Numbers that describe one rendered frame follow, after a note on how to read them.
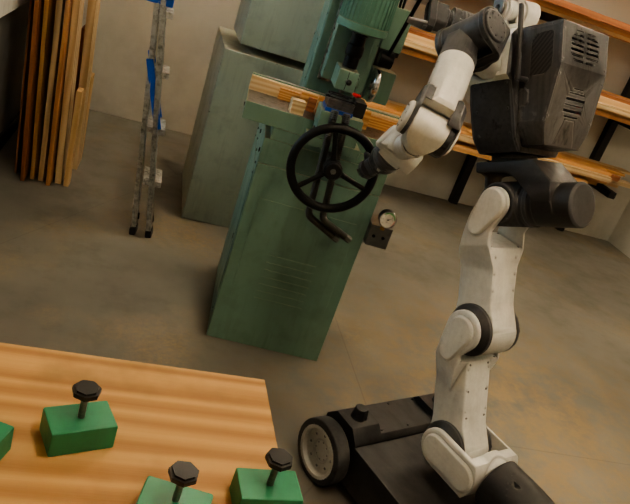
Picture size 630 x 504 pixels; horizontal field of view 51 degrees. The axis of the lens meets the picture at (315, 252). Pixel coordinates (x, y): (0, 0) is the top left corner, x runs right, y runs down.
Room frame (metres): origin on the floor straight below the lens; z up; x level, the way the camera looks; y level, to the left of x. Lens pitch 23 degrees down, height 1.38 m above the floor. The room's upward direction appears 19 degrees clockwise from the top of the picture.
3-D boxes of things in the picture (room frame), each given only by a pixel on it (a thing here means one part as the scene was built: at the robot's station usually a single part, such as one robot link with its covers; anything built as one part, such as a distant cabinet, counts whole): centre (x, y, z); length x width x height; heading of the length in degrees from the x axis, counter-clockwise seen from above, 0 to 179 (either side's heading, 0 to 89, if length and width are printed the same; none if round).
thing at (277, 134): (2.28, 0.09, 0.82); 0.40 x 0.21 x 0.04; 101
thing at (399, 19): (2.58, -0.01, 1.22); 0.09 x 0.08 x 0.15; 11
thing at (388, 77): (2.56, -0.02, 1.02); 0.09 x 0.07 x 0.12; 101
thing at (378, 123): (2.36, 0.03, 0.92); 0.56 x 0.02 x 0.04; 101
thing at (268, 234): (2.46, 0.12, 0.35); 0.58 x 0.45 x 0.71; 11
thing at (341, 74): (2.36, 0.10, 1.03); 0.14 x 0.07 x 0.09; 11
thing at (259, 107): (2.24, 0.09, 0.87); 0.61 x 0.30 x 0.06; 101
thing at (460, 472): (1.57, -0.60, 0.28); 0.21 x 0.20 x 0.13; 41
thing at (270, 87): (2.36, 0.11, 0.92); 0.60 x 0.02 x 0.05; 101
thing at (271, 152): (2.46, 0.12, 0.76); 0.57 x 0.45 x 0.09; 11
